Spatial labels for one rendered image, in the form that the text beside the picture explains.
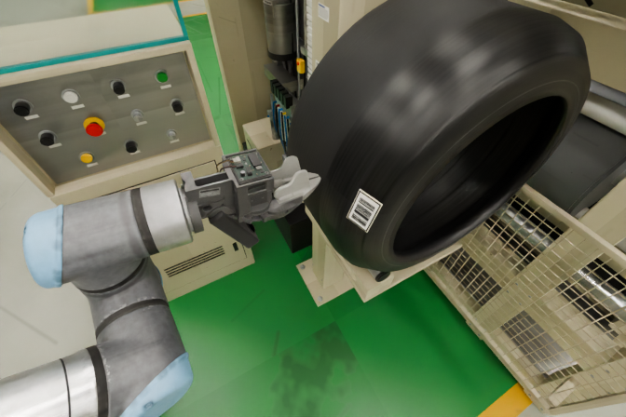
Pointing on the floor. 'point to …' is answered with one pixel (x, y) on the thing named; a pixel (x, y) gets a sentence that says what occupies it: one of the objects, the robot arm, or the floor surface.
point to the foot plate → (320, 286)
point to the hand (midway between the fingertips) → (312, 182)
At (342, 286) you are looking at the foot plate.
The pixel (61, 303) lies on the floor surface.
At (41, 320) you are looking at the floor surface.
